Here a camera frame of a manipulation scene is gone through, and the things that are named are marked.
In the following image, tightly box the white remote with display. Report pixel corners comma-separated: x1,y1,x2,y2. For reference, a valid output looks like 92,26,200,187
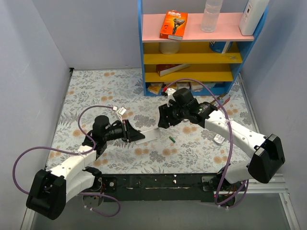
135,127,161,145

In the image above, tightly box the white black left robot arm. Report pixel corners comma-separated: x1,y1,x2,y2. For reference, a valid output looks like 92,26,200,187
26,115,145,220

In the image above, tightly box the small white remote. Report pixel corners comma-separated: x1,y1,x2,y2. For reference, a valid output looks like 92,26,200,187
213,134,225,145

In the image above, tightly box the orange white sponge pack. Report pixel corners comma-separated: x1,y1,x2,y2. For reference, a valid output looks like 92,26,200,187
165,82,178,90

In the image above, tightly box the yellow sponge pack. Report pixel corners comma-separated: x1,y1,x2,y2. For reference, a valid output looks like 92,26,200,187
147,85,162,95

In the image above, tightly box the floral table mat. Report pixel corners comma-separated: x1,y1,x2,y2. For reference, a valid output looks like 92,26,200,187
46,69,248,174

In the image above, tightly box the red white carton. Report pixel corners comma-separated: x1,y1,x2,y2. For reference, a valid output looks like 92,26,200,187
156,64,191,77

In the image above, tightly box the red white toothpaste box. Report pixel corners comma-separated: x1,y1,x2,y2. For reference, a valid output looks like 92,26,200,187
211,93,231,108

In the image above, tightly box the blue shelf unit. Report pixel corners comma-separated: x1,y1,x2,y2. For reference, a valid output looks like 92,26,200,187
138,0,268,96

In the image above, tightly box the white cup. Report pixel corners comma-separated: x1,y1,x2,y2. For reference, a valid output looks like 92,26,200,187
159,42,180,55

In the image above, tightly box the blue white can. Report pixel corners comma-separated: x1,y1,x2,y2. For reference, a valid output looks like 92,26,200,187
209,41,233,54

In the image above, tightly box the orange razor box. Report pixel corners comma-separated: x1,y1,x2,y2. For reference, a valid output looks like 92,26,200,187
159,11,188,41

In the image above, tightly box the clear plastic bottle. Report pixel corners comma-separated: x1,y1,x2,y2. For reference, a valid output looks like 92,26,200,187
201,0,223,33

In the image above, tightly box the white rectangular device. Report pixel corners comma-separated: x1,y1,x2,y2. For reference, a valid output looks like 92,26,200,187
239,0,269,36

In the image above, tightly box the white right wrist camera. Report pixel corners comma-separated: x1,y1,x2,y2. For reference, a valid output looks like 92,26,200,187
161,87,176,107

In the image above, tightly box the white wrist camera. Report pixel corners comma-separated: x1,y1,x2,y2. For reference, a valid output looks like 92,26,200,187
161,87,176,107
112,106,127,122

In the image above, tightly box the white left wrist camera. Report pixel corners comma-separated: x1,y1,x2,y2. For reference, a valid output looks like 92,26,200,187
112,106,127,122

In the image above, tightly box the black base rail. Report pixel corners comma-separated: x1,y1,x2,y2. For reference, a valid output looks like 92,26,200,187
81,172,286,204

